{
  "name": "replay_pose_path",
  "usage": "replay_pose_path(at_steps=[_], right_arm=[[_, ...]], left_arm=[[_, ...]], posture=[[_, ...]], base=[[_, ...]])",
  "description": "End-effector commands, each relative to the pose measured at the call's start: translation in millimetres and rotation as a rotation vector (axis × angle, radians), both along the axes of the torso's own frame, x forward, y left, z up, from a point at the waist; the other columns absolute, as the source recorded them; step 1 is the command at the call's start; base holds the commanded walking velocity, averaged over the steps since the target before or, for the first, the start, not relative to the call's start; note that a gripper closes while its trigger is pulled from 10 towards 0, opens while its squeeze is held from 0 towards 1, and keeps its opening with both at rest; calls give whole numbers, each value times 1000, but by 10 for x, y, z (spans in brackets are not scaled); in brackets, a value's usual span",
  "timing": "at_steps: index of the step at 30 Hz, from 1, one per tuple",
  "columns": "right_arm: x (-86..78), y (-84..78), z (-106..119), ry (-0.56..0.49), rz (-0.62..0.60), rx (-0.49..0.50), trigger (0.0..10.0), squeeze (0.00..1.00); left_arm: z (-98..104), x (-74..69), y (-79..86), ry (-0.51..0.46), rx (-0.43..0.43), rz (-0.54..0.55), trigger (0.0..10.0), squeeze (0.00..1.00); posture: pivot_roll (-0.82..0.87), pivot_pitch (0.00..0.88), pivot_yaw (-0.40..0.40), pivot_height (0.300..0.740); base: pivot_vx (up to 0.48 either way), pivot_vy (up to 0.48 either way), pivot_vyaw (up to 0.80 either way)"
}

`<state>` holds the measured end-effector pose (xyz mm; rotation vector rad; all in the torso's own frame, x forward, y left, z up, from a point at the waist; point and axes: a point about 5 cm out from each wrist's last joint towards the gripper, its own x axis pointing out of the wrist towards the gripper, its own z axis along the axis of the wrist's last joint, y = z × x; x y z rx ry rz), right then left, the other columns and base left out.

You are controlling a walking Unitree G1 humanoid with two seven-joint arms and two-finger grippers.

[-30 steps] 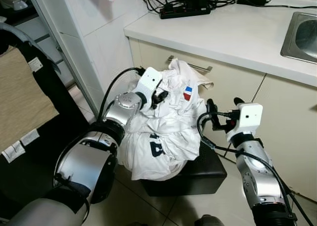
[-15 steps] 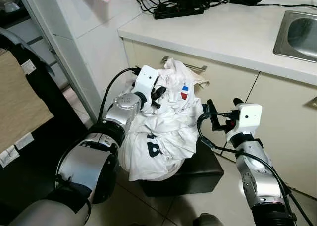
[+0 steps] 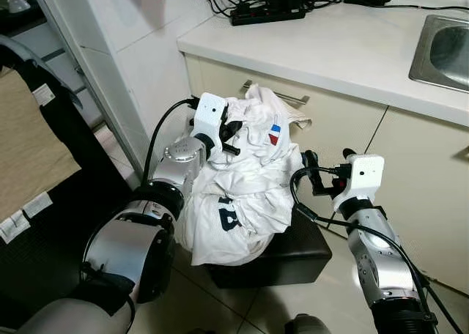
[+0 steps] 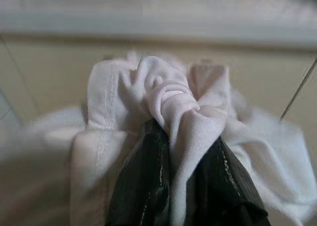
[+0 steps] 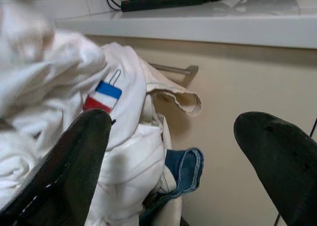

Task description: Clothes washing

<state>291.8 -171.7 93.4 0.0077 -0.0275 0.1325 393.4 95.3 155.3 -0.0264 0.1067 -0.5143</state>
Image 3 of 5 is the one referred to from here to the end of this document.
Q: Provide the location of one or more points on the white printed shirt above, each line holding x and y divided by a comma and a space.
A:
249, 184

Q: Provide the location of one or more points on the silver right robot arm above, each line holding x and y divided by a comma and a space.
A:
377, 261

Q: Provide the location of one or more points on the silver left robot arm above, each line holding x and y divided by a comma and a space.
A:
124, 246

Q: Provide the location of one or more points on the black square stool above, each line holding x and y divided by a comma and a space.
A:
293, 257

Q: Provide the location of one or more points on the beige kitchen cabinet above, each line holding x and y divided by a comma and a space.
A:
418, 173

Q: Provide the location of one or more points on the black power strip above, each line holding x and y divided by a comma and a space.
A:
267, 15

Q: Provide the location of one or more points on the grey robot foot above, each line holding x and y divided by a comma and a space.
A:
308, 325

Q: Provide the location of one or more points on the stainless steel sink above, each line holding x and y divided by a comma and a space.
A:
447, 52

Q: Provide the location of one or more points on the small white label tag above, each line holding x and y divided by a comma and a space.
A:
44, 94

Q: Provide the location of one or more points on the beige towel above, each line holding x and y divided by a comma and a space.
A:
33, 151

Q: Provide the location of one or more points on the white paper label strip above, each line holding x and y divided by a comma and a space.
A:
37, 204

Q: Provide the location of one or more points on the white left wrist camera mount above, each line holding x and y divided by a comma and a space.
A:
209, 118

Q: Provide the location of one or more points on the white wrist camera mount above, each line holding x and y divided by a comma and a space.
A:
363, 176
209, 118

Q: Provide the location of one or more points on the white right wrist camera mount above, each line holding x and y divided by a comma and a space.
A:
363, 176

